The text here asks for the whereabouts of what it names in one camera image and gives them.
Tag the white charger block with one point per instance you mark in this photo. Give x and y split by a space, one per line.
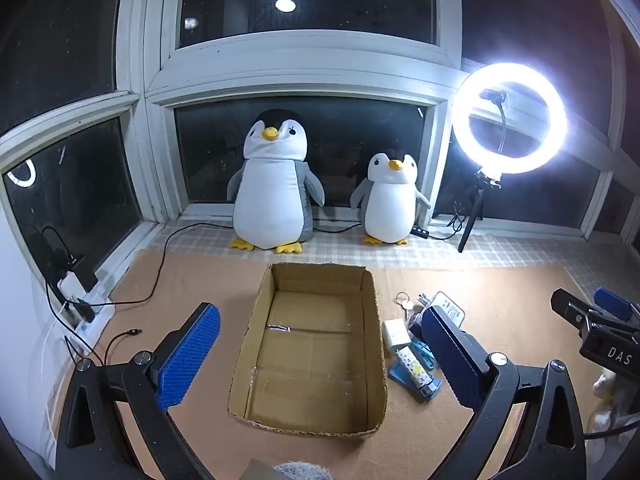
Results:
395 335

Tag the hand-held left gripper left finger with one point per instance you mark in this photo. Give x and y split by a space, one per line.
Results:
190 355

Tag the black plug adapter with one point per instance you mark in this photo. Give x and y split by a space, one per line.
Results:
87 312

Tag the black phone holder gooseneck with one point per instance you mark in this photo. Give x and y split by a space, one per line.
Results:
492 94

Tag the grey fuzzy cloth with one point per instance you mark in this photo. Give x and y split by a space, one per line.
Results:
302 471

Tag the black rectangular device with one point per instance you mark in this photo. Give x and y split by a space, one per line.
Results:
84 269

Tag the person's right hand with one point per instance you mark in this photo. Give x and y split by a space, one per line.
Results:
604 385

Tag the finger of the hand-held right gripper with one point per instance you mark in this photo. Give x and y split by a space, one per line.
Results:
570 305
612 302

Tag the white window frame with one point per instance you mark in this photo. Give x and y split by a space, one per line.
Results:
300 65

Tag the large penguin plush toy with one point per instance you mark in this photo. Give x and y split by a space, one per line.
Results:
272 185

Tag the small penguin plush toy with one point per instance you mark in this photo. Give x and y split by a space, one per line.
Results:
387 200

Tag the white plug adapter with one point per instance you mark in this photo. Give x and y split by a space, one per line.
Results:
70 285

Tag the white labelled tin box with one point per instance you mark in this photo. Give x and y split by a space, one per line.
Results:
450 310

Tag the white patterned tube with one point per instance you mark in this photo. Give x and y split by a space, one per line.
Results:
412 367

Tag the white power strip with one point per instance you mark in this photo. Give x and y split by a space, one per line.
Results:
97 317

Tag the cardboard box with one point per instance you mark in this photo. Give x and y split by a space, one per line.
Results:
305 355

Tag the black tripod stand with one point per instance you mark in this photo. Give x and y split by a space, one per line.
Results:
472 215

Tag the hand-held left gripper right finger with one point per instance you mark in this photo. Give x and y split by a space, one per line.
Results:
452 360

